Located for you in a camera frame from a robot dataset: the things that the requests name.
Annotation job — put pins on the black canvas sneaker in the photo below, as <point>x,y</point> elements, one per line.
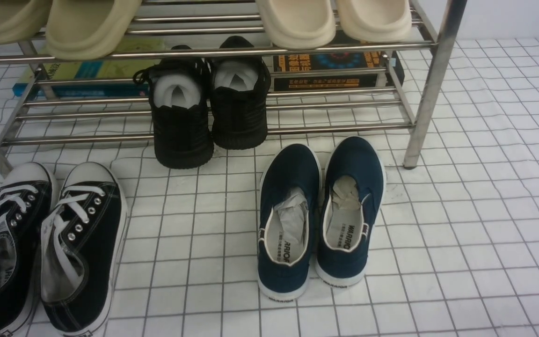
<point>81,241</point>
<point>27,195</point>

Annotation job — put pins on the stainless steel shoe rack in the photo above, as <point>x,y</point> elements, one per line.
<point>39,92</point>

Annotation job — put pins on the green and blue book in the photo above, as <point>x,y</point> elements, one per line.
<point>98,78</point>

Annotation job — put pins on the olive foam slipper far left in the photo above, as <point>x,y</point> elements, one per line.
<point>22,19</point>

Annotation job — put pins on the olive foam slipper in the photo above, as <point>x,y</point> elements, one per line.
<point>22,19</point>
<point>87,29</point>

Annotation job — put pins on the black knit sneaker left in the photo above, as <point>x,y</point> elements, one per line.
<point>177,95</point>

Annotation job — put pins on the black knit sneaker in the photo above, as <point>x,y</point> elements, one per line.
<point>177,95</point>
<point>238,91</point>

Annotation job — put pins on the black knit sneaker right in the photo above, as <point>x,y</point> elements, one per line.
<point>238,91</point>

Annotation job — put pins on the navy slip-on shoe left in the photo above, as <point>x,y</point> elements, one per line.
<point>286,235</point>

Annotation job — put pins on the navy slip-on shoe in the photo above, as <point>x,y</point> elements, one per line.
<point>286,235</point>
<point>354,186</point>

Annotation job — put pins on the black and orange box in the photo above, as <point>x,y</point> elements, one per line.
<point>355,72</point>

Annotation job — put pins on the navy slip-on shoe right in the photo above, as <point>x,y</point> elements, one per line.
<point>354,186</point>

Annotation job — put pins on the cream foam slipper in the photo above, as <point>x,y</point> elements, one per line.
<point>375,21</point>
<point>297,24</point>

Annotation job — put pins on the cream foam slipper far right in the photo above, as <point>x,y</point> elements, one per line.
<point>375,21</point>

